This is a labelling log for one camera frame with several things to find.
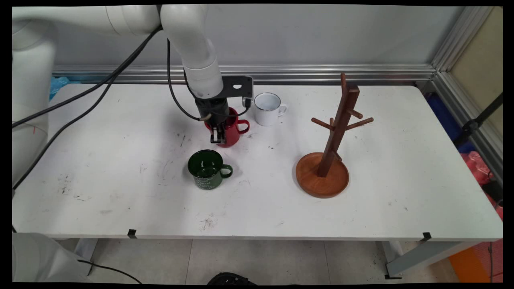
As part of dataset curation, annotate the black electronic floor equipment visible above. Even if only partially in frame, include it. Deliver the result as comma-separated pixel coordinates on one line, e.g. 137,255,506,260
206,272,258,285

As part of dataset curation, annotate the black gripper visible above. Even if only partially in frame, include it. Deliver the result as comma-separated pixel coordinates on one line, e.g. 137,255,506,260
200,110,230,145

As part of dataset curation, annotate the light blue bubble foam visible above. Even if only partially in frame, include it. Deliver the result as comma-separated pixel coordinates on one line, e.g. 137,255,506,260
49,76,82,102

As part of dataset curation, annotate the dark camera mount bracket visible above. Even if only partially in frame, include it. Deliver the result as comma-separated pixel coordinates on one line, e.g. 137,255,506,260
222,75,254,109

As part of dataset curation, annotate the dark blue foam pad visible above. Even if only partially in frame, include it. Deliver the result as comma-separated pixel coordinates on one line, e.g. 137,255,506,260
426,93,475,154

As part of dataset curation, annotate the black floor cable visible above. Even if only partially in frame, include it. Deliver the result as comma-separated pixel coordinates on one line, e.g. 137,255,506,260
78,260,144,284

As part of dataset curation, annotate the long grey table leg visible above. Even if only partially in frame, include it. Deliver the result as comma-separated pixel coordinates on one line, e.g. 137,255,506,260
377,240,479,280

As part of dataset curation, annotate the short grey table leg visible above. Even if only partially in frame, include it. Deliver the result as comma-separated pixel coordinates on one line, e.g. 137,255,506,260
73,238,99,277

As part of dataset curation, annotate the aluminium frame corner post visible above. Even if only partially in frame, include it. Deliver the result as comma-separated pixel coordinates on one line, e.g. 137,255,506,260
430,6,495,73

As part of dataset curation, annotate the white enamel mug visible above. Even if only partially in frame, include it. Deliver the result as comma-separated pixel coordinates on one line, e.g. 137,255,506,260
254,92,288,127

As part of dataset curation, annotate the small black adapter box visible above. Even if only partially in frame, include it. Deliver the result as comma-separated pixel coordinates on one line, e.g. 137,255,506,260
481,181,503,205

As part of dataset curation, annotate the orange plastic object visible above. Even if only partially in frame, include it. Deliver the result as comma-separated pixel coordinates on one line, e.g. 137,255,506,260
448,239,503,284

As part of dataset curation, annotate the wooden mug tree stand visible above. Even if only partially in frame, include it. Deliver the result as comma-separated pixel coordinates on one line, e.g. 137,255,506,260
296,73,375,199

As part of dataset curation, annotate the dark green enamel mug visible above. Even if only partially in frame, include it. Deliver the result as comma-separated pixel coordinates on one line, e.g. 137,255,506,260
187,149,234,191

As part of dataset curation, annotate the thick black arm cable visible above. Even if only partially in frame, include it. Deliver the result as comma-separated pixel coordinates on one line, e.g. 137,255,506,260
12,24,163,128
12,30,161,191

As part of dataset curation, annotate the red ceramic mug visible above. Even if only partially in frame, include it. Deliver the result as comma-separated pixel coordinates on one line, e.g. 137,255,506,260
204,106,250,149

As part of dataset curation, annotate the black stand pole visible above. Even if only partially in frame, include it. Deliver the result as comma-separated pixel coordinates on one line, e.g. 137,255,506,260
453,92,503,148

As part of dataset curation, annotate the short aluminium frame rail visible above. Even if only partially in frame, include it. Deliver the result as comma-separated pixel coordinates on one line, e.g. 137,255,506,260
432,71,503,186

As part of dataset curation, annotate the long aluminium frame rail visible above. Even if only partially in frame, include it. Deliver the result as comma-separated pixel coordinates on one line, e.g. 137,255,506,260
51,63,437,85

